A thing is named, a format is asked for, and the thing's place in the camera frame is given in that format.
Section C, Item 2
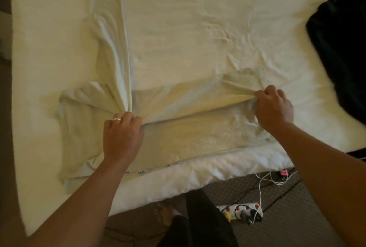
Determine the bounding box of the person's left hand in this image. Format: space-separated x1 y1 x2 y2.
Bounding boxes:
102 111 145 169

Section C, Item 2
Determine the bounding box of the person's right hand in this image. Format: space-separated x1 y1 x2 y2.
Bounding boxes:
253 84 295 136

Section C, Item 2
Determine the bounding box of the white printed t-shirt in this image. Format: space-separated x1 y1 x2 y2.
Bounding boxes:
55 0 276 184

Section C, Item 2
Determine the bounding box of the black t-shirt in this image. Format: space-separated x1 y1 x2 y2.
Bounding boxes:
305 0 366 126

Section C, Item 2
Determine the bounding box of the person's right forearm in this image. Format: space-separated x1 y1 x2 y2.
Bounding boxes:
277 124 366 247

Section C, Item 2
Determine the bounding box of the person's left forearm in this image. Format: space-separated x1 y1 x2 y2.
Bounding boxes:
26 161 127 247

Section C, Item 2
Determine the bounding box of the person's left leg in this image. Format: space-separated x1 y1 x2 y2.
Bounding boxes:
151 201 192 247

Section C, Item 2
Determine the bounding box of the person's leg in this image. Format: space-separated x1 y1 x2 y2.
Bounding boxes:
151 201 192 247
183 188 240 247

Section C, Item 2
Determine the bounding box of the person's right leg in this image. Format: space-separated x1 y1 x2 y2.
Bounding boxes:
183 188 240 247

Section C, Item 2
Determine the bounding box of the white power strip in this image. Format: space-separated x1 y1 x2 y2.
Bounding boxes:
216 202 265 224

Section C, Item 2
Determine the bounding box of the white bed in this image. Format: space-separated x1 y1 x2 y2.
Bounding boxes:
8 0 366 236

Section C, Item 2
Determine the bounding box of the thin white cord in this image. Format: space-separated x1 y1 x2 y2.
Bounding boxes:
254 168 299 207

